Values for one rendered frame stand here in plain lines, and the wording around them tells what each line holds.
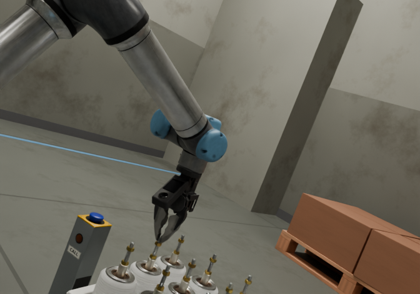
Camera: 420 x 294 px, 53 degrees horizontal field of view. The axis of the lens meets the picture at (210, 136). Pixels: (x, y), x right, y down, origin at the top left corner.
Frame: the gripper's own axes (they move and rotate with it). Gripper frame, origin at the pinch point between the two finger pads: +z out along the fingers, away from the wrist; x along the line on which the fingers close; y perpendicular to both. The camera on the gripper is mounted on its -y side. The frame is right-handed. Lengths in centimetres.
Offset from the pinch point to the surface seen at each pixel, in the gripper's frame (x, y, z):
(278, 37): 79, 279, -122
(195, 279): -11.2, 9.2, 9.0
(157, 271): -2.6, 0.8, 9.0
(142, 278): -1.4, -3.9, 10.4
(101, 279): 3.7, -15.2, 10.7
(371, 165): -40, 269, -43
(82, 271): 14.9, -6.5, 16.5
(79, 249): 17.1, -8.1, 10.7
